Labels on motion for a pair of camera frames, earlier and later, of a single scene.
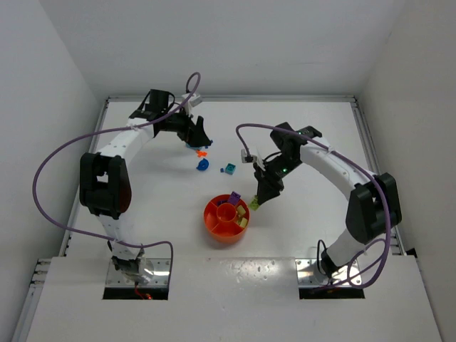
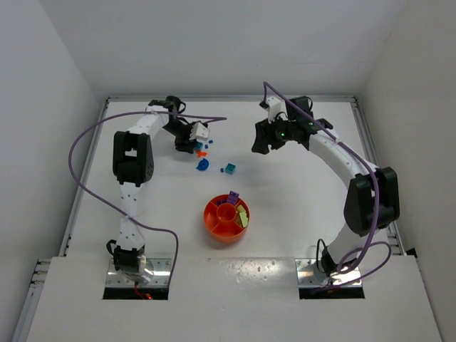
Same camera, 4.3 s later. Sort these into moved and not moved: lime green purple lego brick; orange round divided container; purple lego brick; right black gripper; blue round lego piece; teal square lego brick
Moved: lime green purple lego brick; right black gripper
Not moved: purple lego brick; orange round divided container; teal square lego brick; blue round lego piece
